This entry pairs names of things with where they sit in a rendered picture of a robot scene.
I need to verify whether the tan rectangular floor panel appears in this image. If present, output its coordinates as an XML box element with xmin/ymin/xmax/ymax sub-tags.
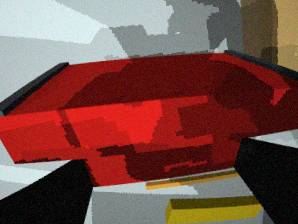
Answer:
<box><xmin>241</xmin><ymin>0</ymin><xmax>298</xmax><ymax>72</ymax></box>

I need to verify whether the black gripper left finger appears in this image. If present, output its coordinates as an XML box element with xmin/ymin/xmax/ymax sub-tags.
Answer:
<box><xmin>0</xmin><ymin>159</ymin><xmax>93</xmax><ymax>224</ymax></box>

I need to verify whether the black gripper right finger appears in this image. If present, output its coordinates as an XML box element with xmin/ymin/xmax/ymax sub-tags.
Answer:
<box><xmin>234</xmin><ymin>137</ymin><xmax>298</xmax><ymax>224</ymax></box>

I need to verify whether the yellow rectangular block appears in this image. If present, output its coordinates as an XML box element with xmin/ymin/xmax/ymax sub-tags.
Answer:
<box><xmin>165</xmin><ymin>196</ymin><xmax>262</xmax><ymax>224</ymax></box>

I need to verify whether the orange thin rod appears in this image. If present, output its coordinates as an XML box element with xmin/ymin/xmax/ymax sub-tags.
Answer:
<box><xmin>145</xmin><ymin>171</ymin><xmax>239</xmax><ymax>189</ymax></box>

